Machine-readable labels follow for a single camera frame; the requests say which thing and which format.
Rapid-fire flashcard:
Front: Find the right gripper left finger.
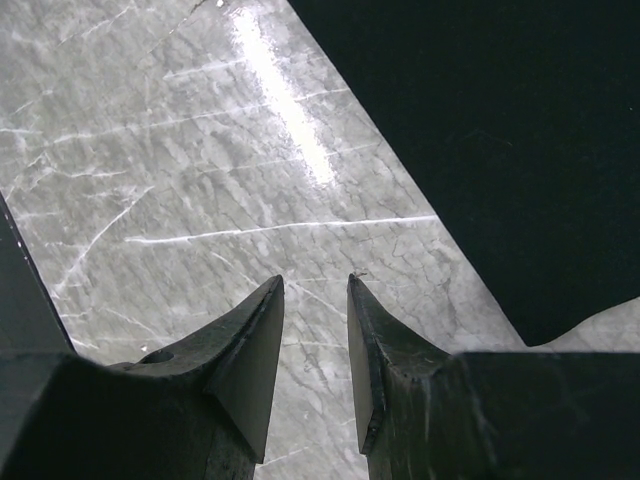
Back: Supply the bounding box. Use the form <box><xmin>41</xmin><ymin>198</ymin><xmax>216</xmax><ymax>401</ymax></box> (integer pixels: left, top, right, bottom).
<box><xmin>1</xmin><ymin>275</ymin><xmax>284</xmax><ymax>479</ymax></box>

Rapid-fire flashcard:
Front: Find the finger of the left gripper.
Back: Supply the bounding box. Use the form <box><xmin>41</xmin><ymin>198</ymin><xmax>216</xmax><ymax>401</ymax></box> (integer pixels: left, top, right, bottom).
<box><xmin>0</xmin><ymin>201</ymin><xmax>75</xmax><ymax>353</ymax></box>

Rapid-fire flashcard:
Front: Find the black t shirt blue logo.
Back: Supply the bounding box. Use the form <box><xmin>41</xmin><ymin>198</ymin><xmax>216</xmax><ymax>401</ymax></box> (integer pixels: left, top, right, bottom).
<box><xmin>293</xmin><ymin>1</ymin><xmax>639</xmax><ymax>346</ymax></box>

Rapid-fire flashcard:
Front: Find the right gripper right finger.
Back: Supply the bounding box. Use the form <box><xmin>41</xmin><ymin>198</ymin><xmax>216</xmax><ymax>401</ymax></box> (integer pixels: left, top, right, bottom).
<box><xmin>347</xmin><ymin>276</ymin><xmax>639</xmax><ymax>479</ymax></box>

